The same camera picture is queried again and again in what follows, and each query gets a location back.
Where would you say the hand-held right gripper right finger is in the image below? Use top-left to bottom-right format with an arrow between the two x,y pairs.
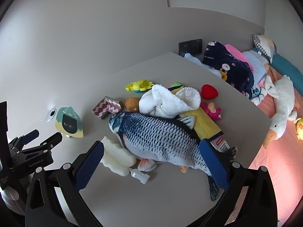
199,139 -> 278,227

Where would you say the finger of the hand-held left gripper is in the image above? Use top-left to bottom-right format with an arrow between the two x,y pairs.
21,132 -> 63,161
8,129 -> 39,152

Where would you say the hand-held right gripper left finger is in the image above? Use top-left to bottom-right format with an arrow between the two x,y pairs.
25,140 -> 106,227

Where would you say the grey thermometer box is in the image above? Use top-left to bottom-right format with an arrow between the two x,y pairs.
209,136 -> 233,156

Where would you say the blue plush fish toy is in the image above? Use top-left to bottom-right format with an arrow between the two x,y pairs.
109,111 -> 238,202

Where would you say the brown round toy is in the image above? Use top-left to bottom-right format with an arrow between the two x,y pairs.
125,97 -> 140,112

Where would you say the person's left hand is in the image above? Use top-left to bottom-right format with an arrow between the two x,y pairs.
1,186 -> 26,215

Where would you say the green dinosaur digital clock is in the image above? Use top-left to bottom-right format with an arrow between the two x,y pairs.
55,107 -> 84,138

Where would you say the white cloud-shaped sponge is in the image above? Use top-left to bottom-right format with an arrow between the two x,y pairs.
101,136 -> 136,176

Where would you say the yellow packet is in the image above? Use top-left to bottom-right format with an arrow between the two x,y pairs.
179,106 -> 224,141

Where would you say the small white plastic bottle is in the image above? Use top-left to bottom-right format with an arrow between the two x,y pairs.
131,169 -> 151,184

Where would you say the pink bear toy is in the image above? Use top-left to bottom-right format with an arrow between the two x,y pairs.
200,101 -> 223,121

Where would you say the bed with pink sheet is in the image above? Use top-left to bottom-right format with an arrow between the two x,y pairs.
246,64 -> 303,227

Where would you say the pink patterned angled box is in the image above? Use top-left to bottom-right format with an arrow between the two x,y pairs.
92,96 -> 124,120

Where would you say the red heart toy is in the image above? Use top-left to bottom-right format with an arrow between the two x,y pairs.
201,84 -> 218,100

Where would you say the white towel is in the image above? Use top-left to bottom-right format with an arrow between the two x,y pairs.
138,84 -> 201,120

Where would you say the white cartoon printed blanket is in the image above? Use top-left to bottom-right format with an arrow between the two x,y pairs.
251,86 -> 268,106

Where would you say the green orange seahorse toy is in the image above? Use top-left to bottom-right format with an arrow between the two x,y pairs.
168,82 -> 184,94

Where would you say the white goose plush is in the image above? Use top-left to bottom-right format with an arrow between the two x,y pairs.
262,74 -> 297,149

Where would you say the yellow chick plush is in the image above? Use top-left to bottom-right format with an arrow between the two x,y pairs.
295,118 -> 303,140

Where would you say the yellow plastic fish toy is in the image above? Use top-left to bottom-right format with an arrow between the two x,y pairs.
125,79 -> 154,93

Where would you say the navy printed blanket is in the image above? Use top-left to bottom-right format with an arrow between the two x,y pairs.
202,41 -> 255,93

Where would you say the light blue baby cloth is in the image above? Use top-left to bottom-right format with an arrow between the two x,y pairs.
184,53 -> 223,77

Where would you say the light blue dotted blanket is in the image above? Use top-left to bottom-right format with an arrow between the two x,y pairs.
243,51 -> 269,81

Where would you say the pink fleece blanket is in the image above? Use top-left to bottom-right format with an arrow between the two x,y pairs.
224,44 -> 255,72

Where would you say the teal bolster cushion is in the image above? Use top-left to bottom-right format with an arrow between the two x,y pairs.
252,47 -> 303,93

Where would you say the checked patchwork pillow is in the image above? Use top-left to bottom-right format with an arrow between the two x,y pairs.
252,34 -> 278,63

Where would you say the white desk cable grommet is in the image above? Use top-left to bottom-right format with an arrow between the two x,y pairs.
46,108 -> 57,123

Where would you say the black wall switch panel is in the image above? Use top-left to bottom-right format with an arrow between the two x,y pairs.
178,38 -> 202,57

